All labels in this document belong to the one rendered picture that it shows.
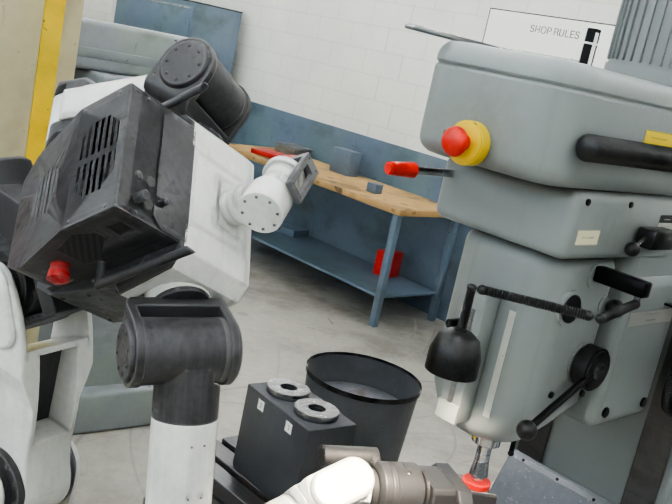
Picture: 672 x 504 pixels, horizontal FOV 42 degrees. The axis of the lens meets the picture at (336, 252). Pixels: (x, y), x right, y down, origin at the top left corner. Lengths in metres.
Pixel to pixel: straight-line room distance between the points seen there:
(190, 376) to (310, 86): 6.98
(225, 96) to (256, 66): 7.30
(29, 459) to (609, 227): 1.00
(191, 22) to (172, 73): 7.09
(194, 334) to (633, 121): 0.65
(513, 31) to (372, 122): 1.50
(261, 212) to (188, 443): 0.32
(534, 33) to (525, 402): 5.36
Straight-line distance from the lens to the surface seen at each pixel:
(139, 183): 1.18
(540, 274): 1.30
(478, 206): 1.31
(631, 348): 1.51
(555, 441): 1.87
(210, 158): 1.31
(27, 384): 1.52
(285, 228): 7.60
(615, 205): 1.31
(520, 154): 1.16
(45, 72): 2.72
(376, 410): 3.37
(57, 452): 1.64
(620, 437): 1.79
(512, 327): 1.32
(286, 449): 1.75
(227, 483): 1.85
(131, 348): 1.15
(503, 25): 6.75
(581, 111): 1.16
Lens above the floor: 1.84
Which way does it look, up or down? 13 degrees down
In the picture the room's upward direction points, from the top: 12 degrees clockwise
